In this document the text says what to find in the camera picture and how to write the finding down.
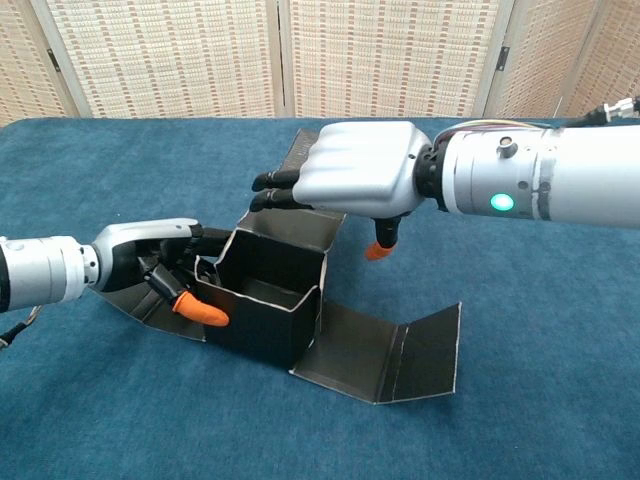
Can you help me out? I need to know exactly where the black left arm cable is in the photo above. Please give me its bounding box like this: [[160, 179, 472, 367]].
[[0, 304, 44, 351]]

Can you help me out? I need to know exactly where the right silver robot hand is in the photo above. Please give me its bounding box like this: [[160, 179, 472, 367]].
[[249, 121, 436, 262]]

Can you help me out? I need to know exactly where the woven bamboo folding screen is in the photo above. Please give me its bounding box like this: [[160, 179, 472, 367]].
[[0, 0, 640, 127]]

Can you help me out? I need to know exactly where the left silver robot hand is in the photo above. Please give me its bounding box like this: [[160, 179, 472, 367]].
[[82, 217, 236, 329]]

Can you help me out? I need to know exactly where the black cardboard box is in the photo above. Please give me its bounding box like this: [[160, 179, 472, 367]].
[[97, 127, 462, 405]]

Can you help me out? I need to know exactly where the blue felt table mat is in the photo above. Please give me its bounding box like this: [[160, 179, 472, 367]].
[[0, 116, 640, 480]]

